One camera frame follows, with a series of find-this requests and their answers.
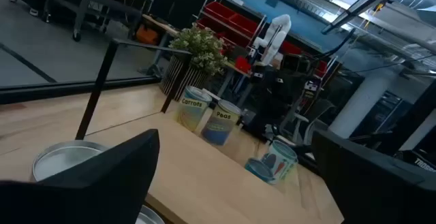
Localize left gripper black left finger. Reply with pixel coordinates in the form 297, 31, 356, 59
0, 128, 160, 224

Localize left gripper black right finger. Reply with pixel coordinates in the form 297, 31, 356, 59
311, 130, 436, 224

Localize olive and lilac food can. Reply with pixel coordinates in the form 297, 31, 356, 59
31, 140, 110, 183

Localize white vegetable print can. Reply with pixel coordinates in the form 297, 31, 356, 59
260, 140, 299, 185

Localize short teal can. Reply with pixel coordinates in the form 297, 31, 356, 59
244, 157, 275, 184

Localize teal and yellow Carrots can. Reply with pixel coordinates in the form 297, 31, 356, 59
175, 86, 213, 133

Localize black-framed wooden shelf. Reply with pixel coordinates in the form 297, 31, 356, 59
74, 38, 345, 224

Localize white round column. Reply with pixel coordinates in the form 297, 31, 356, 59
328, 76, 392, 140

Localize grey office chair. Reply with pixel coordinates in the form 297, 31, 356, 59
279, 97, 337, 146

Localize black background equipment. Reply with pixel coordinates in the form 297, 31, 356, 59
250, 63, 309, 140

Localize orange bag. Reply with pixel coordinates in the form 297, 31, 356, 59
136, 25, 161, 46

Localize yellow hanging connector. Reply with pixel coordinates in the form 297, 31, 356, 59
363, 1, 386, 29

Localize wooden background desk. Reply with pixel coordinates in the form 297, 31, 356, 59
216, 62, 262, 109

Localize artificial plant in slatted pot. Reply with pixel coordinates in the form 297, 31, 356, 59
159, 25, 228, 102

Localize small red box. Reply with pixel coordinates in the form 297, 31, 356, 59
234, 56, 252, 74

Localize long overhead light bar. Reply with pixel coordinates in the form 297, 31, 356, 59
321, 0, 418, 35

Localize grey metal workbench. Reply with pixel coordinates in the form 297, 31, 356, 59
42, 0, 153, 43

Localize rack with red bins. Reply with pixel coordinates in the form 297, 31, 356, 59
193, 0, 330, 78

